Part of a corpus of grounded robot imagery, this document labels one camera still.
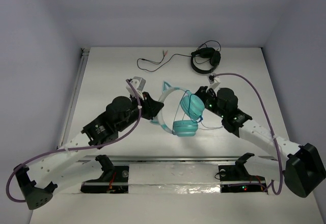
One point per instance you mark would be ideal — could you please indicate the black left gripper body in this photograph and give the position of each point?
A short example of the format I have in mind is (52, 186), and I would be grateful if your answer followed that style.
(146, 104)

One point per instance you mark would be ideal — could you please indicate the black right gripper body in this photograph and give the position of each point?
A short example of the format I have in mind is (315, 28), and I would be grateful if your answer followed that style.
(210, 101)

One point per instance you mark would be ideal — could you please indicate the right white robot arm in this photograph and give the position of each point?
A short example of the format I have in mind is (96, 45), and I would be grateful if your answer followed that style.
(297, 166)

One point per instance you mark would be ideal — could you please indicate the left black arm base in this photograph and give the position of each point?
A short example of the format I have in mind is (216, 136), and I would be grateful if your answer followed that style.
(114, 179)

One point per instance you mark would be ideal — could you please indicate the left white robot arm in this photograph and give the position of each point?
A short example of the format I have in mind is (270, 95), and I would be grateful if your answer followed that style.
(44, 175)

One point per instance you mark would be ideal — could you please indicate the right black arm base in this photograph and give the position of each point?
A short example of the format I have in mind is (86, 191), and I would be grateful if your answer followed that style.
(236, 179)

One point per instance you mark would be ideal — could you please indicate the black headphones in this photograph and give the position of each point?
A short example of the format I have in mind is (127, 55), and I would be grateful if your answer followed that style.
(205, 54)

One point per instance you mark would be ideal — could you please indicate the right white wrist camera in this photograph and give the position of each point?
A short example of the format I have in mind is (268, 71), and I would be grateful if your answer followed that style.
(214, 82)

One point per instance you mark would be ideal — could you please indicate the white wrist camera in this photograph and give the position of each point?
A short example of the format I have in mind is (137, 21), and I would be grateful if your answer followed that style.
(214, 82)
(136, 86)

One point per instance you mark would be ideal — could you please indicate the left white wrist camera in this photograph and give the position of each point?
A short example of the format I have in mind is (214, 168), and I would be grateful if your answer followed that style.
(136, 86)

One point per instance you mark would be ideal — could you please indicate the aluminium left side rail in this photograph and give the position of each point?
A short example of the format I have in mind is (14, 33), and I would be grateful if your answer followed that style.
(72, 102)

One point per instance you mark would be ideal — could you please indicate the aluminium rail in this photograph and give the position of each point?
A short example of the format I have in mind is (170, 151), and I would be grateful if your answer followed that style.
(72, 102)
(171, 158)

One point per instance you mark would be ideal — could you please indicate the aluminium front rail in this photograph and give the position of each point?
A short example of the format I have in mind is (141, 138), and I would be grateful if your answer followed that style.
(171, 158)

